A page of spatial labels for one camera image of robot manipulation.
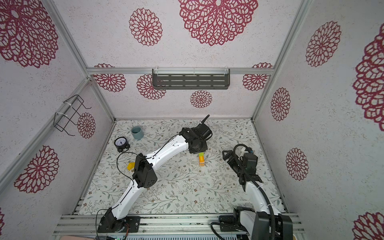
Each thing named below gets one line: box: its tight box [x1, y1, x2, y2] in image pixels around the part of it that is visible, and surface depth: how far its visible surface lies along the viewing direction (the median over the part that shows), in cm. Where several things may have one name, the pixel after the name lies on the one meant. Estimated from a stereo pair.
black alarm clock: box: [114, 136, 131, 153], surface depth 105 cm
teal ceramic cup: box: [131, 126, 145, 140], surface depth 109 cm
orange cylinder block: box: [198, 158, 205, 167], surface depth 92 cm
